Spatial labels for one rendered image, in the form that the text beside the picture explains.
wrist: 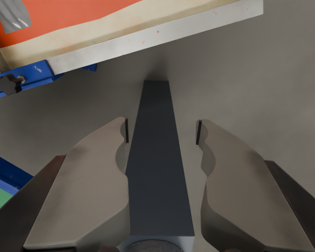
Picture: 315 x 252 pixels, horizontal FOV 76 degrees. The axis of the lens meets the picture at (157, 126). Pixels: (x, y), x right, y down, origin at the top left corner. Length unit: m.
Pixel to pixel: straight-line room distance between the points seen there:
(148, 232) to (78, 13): 0.51
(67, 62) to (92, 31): 0.09
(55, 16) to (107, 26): 0.12
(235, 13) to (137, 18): 0.21
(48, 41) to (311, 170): 2.31
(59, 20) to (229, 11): 0.37
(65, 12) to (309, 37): 1.56
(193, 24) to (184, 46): 1.01
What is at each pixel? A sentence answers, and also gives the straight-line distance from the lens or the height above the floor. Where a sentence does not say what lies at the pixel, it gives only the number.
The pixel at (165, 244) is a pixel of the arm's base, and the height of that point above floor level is 1.21.
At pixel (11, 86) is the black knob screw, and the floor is 1.06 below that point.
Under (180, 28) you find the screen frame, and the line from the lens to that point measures 0.48.
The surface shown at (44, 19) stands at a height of 0.96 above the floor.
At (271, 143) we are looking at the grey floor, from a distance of 2.02.
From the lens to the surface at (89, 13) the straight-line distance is 0.54.
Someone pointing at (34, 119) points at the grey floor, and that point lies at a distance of 1.93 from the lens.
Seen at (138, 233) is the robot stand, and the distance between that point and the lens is 0.50.
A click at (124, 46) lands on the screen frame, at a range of 0.49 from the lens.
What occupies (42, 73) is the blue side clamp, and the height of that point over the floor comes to 1.00.
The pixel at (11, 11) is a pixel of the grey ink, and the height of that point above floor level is 0.96.
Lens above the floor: 1.47
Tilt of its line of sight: 61 degrees down
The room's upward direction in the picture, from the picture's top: 180 degrees counter-clockwise
